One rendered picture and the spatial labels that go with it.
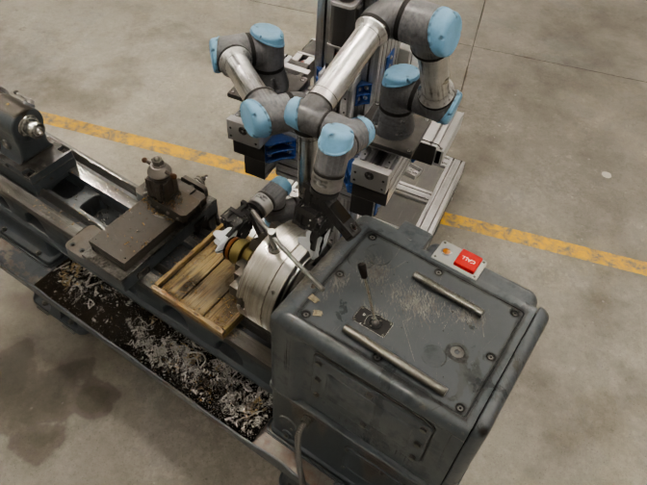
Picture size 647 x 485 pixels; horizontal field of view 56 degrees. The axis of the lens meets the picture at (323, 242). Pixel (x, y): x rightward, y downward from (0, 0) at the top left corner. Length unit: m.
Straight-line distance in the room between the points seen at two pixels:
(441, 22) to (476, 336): 0.78
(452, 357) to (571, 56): 3.97
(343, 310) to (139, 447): 1.47
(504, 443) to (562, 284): 0.99
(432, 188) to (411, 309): 1.90
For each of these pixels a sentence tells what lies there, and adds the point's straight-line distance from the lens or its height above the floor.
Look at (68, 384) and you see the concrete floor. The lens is 3.00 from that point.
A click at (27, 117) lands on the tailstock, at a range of 2.44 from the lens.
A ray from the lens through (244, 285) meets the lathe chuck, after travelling 1.70.
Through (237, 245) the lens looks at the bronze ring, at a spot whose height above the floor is 1.12.
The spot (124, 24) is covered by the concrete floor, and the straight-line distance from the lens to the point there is 5.15.
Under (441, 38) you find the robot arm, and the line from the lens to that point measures 1.65.
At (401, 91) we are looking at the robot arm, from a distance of 2.05.
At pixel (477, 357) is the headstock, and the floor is 1.26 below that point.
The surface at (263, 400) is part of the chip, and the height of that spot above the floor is 0.56.
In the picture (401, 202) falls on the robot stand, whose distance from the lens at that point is 3.30.
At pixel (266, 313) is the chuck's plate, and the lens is 1.69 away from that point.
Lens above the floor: 2.52
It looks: 49 degrees down
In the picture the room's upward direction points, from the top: 5 degrees clockwise
